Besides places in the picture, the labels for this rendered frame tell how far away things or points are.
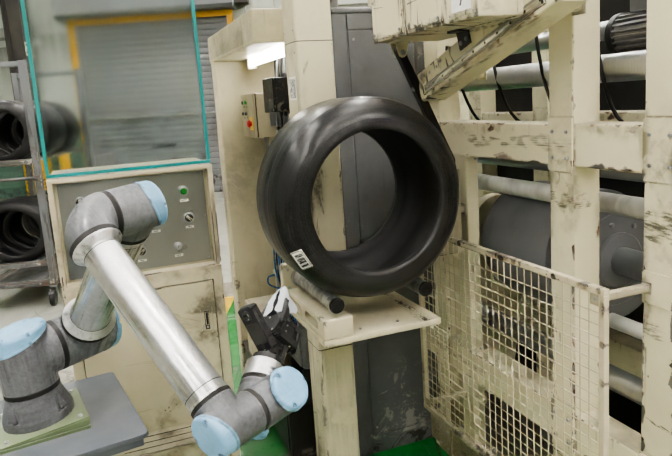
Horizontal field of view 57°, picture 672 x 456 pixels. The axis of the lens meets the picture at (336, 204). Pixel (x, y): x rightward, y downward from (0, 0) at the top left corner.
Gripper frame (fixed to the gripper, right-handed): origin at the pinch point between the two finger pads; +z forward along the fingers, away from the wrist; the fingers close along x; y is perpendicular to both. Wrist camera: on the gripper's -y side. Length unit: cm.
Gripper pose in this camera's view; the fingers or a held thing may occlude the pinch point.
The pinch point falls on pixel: (281, 289)
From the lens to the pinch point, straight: 160.0
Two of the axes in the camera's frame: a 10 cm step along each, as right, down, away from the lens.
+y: 5.9, 6.3, 5.1
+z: 1.8, -7.2, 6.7
